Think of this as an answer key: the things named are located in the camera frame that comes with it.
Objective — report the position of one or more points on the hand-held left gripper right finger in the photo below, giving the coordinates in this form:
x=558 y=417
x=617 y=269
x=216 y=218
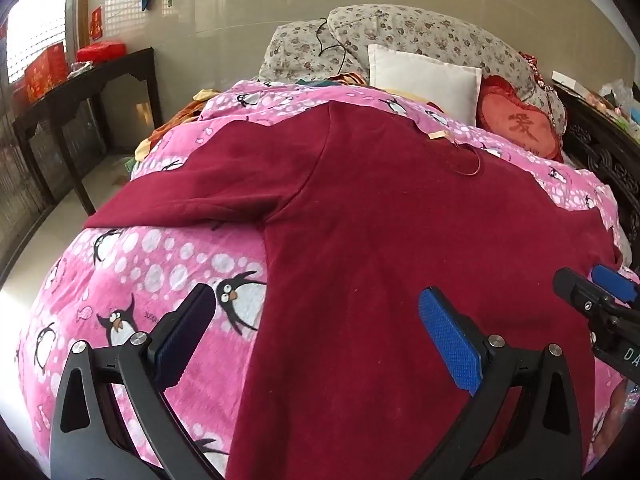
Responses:
x=445 y=341

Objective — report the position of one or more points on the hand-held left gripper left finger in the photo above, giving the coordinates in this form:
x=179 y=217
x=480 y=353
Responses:
x=186 y=334

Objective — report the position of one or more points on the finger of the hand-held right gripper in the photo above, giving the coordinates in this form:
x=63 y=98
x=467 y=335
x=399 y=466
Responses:
x=612 y=280
x=572 y=285

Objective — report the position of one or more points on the dark red sweater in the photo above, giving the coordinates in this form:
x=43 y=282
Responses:
x=350 y=240

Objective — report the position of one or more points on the pink penguin print blanket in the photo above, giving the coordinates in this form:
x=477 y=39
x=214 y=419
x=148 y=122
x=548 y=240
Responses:
x=150 y=280

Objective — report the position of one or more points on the dark wooden headboard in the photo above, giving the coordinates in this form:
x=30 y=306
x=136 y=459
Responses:
x=600 y=150

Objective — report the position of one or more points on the red heart cushion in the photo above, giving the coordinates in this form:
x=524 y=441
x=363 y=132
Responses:
x=520 y=125

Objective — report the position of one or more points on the clear plastic bags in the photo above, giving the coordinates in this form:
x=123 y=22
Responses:
x=622 y=105

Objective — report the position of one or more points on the white flat box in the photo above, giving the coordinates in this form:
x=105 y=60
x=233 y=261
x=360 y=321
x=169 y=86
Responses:
x=570 y=81

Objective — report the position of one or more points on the orange yellow bedsheet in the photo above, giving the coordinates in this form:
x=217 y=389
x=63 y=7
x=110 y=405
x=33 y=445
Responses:
x=175 y=120

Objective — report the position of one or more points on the red frilly cloth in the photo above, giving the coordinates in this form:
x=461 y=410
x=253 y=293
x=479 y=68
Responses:
x=530 y=62

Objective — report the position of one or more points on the white pillow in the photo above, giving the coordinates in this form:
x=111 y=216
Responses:
x=425 y=80

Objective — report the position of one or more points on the dark wooden table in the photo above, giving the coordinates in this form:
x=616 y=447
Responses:
x=75 y=85

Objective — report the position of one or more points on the yellow red patterned cloth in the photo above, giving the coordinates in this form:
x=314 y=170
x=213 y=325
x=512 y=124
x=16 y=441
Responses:
x=345 y=79

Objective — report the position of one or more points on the red round gift box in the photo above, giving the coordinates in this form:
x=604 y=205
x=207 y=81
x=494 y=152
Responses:
x=102 y=51

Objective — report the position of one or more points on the red cardboard box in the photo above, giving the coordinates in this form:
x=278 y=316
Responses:
x=45 y=72

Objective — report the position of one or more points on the window with blinds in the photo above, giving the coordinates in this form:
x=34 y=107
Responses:
x=35 y=20

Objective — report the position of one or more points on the red wall sticker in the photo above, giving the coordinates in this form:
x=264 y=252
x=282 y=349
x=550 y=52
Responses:
x=96 y=22

